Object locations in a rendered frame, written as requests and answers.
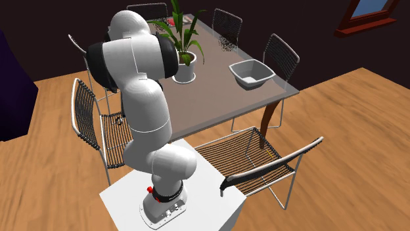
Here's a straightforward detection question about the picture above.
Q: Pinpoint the potted green plant white pot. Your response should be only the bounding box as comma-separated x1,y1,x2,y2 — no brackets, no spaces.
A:
147,0,207,85

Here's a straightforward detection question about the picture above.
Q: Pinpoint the black wire mesh chair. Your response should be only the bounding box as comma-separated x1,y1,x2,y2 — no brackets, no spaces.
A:
70,77,134,187
68,33,121,116
194,126,325,211
231,33,300,133
125,2,170,22
211,8,243,54

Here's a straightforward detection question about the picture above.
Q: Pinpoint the grey dining table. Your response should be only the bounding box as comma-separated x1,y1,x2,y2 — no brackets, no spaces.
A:
145,13,300,144

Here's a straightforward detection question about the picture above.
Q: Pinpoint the grey square bowl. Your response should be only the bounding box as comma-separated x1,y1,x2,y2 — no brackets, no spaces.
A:
228,58,277,91

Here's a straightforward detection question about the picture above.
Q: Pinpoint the red framed window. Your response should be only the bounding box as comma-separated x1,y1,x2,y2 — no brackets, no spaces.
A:
333,0,401,39

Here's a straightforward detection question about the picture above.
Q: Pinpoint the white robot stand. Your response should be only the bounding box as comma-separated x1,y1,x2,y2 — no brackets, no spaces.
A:
99,138,248,231

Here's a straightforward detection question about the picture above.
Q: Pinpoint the dark purple furniture block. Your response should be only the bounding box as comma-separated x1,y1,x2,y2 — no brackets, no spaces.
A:
0,29,39,142

